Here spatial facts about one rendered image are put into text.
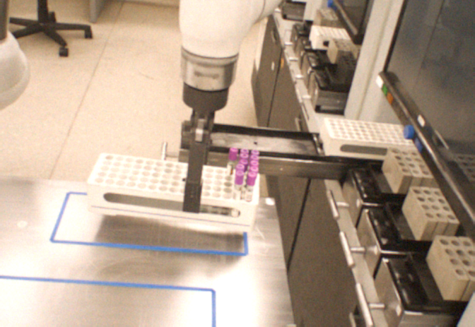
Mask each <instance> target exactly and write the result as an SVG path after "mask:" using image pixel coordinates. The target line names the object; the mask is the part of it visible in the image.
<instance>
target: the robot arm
mask: <svg viewBox="0 0 475 327"><path fill-rule="evenodd" d="M280 3H281V0H180V12H179V19H180V31H181V36H182V45H181V58H180V63H181V65H180V66H181V70H180V78H181V79H182V80H183V84H182V101H183V103H184V104H186V105H187V106H188V107H191V108H192V114H191V117H190V125H191V128H190V135H189V139H190V141H191V143H190V149H189V162H188V168H187V176H186V178H182V182H185V188H184V196H183V203H182V212H184V213H196V214H199V213H200V207H201V195H202V189H203V182H204V179H202V174H203V168H204V166H207V160H208V153H209V148H210V145H212V143H213V140H211V130H212V128H213V125H214V121H215V115H216V112H217V111H220V110H222V109H223V108H224V107H225V106H226V105H227V103H228V95H229V90H230V86H231V85H232V84H233V83H234V81H235V78H236V73H237V67H238V59H239V55H240V53H239V51H240V45H241V43H242V40H243V38H245V37H246V35H248V33H249V31H250V29H251V27H252V26H253V25H254V23H257V22H259V21H261V20H263V19H265V18H266V17H267V16H268V15H270V14H271V13H273V11H274V10H275V9H276V8H277V6H278V5H279V4H280ZM10 10H11V0H0V111H2V110H3V109H5V108H6V107H8V106H9V105H11V104H13V103H14V102H15V101H16V100H17V99H18V98H19V97H20V96H21V95H22V94H23V92H24V91H25V90H26V88H27V86H28V84H29V81H30V64H29V62H28V58H27V57H26V55H25V54H24V53H23V52H22V51H21V50H20V48H19V45H18V43H17V41H16V39H15V38H14V37H13V35H12V34H11V33H10V32H9V31H8V24H9V17H10Z"/></svg>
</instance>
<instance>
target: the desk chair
mask: <svg viewBox="0 0 475 327"><path fill-rule="evenodd" d="M37 6H38V7H37V19H38V20H30V19H24V18H13V17H9V23H12V24H16V25H19V26H23V27H26V28H23V29H21V30H18V31H15V32H12V33H11V34H12V35H13V37H14V38H15V39H16V40H17V39H20V38H22V37H25V36H28V35H32V34H35V33H39V32H43V33H44V34H46V35H47V36H48V37H50V38H51V39H52V40H54V41H55V42H56V43H57V44H59V45H61V46H63V47H60V48H59V56H60V57H63V56H65V57H68V55H69V48H68V47H66V46H67V43H66V40H64V39H63V38H62V37H61V36H60V35H59V34H58V33H57V32H56V31H55V30H84V38H85V39H88V38H90V39H93V32H92V30H91V25H88V24H81V23H60V22H56V21H57V19H56V18H55V12H54V11H50V12H49V10H48V7H47V0H37Z"/></svg>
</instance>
